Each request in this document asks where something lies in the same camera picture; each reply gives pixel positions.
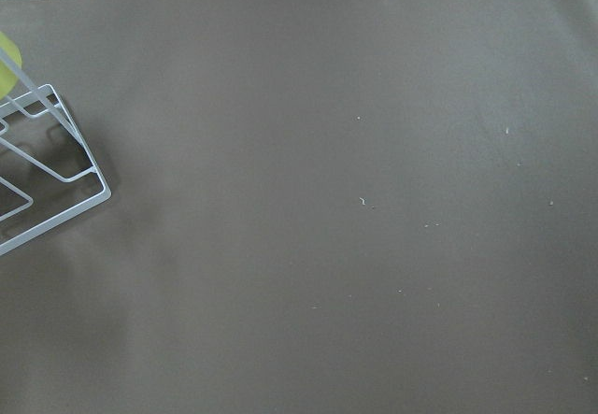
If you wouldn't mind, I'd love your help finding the white wire rack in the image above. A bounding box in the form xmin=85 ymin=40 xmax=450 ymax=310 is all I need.
xmin=1 ymin=48 xmax=111 ymax=255

